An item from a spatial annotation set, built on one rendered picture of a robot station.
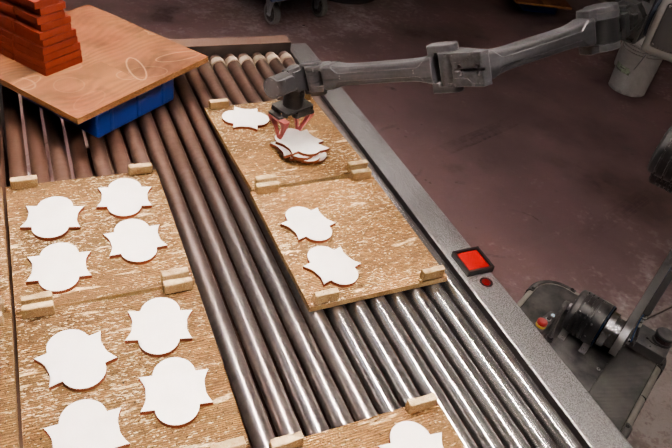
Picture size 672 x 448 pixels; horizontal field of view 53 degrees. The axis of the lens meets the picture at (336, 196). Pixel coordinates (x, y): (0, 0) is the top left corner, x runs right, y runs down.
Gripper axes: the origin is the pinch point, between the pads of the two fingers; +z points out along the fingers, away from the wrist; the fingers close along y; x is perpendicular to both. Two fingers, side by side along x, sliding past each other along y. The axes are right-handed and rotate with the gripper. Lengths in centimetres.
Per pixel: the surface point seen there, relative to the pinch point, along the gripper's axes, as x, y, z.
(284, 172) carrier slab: -9.5, -9.6, 4.1
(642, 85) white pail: 7, 354, 85
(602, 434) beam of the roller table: -107, -14, 5
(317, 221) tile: -30.2, -17.5, 2.9
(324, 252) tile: -39.1, -23.9, 2.8
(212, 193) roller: -4.3, -29.2, 6.2
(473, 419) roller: -88, -31, 5
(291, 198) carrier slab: -18.9, -15.6, 4.0
